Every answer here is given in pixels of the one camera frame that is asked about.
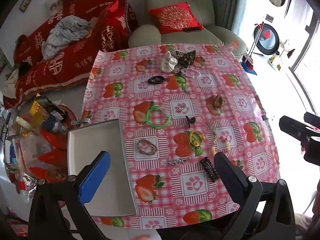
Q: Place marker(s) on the white cloth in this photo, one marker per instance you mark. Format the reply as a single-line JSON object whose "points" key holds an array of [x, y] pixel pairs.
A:
{"points": [[10, 83]]}

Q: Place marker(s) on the blue jar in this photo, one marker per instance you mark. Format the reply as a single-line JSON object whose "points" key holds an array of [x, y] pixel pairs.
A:
{"points": [[55, 126]]}

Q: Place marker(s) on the yellow packet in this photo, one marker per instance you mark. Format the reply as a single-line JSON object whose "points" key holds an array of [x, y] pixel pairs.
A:
{"points": [[37, 106]]}

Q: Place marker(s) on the large round black decoration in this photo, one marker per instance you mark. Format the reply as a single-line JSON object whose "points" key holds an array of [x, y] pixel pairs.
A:
{"points": [[271, 45]]}

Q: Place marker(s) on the black snap hair clip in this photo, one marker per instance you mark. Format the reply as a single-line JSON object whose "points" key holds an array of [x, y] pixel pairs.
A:
{"points": [[210, 170]]}

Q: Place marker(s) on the grey crumpled clothes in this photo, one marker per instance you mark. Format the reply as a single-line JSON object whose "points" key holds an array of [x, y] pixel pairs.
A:
{"points": [[67, 30]]}

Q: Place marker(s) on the white rectangular tray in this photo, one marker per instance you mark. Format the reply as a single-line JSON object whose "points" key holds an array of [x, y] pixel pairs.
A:
{"points": [[100, 137]]}

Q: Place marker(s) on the red embroidered cushion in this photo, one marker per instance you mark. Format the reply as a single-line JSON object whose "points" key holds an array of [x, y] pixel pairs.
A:
{"points": [[175, 17]]}

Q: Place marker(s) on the clear plastic bag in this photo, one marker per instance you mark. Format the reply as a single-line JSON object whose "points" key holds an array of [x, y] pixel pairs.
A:
{"points": [[25, 152]]}

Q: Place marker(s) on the silver earrings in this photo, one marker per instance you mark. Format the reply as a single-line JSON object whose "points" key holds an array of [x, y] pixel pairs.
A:
{"points": [[181, 108]]}

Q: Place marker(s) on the white scrunchie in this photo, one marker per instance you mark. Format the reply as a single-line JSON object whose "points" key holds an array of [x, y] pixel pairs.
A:
{"points": [[168, 62]]}

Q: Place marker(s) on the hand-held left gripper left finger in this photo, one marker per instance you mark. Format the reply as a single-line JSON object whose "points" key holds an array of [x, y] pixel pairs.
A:
{"points": [[96, 175]]}

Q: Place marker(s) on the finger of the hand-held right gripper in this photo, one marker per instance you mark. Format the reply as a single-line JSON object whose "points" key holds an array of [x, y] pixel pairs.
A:
{"points": [[312, 120], [293, 128]]}

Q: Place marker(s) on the metal binder clip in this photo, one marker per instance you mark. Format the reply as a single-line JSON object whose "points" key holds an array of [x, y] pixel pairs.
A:
{"points": [[81, 122], [264, 117]]}

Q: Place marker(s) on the mop with blue head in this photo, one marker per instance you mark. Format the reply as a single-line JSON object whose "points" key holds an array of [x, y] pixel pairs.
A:
{"points": [[250, 66]]}

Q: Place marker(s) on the pink strawberry print tablecloth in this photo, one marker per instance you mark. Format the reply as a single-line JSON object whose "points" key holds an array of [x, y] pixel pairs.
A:
{"points": [[250, 100]]}

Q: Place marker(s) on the silver hair clip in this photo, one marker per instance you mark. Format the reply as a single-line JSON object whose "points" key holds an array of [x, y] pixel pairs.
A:
{"points": [[178, 160]]}

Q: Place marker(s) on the yellow bottle with white lid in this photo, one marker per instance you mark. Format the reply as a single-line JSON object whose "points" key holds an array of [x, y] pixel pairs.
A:
{"points": [[27, 123]]}

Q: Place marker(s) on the green curtain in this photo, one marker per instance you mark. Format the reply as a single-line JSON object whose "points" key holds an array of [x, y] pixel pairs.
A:
{"points": [[225, 2]]}

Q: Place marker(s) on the framed wall picture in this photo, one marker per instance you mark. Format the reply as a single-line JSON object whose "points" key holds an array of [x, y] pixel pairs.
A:
{"points": [[25, 4]]}

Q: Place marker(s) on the black phone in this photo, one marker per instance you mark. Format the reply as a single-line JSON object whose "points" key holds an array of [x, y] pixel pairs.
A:
{"points": [[192, 29]]}

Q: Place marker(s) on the red paper packets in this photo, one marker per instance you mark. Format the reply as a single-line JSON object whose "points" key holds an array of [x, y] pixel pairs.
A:
{"points": [[50, 162]]}

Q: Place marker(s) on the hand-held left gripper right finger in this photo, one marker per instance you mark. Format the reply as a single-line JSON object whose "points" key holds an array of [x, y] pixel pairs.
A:
{"points": [[226, 170]]}

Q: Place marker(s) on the leopard print scrunchie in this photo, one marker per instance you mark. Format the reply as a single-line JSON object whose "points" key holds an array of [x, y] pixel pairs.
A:
{"points": [[186, 57]]}

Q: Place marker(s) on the person's beige clothing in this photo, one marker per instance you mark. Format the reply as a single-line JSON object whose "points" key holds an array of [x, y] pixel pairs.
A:
{"points": [[305, 226]]}

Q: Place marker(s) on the small black claw clip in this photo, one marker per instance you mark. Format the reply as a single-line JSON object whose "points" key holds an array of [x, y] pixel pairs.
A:
{"points": [[190, 122]]}

